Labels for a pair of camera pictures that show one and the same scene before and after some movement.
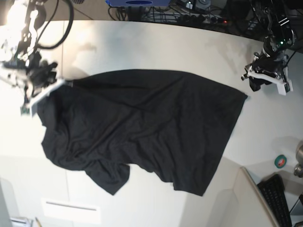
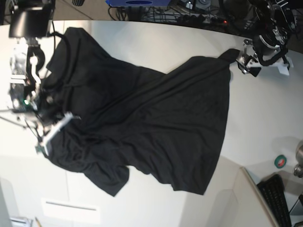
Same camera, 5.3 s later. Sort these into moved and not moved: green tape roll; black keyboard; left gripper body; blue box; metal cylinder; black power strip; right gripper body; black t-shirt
Moved: right gripper body; black t-shirt; left gripper body
Not moved: metal cylinder; black keyboard; black power strip; blue box; green tape roll
